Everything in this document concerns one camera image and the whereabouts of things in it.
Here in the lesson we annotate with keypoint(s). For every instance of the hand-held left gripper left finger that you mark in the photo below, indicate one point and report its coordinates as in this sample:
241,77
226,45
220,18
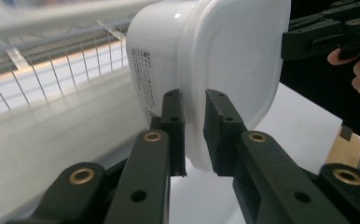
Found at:
151,161

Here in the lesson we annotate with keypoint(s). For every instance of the white plastic container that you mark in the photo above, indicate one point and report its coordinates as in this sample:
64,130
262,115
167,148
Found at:
237,56

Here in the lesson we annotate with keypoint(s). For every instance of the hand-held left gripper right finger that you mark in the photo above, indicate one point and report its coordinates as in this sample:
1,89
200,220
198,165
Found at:
262,168

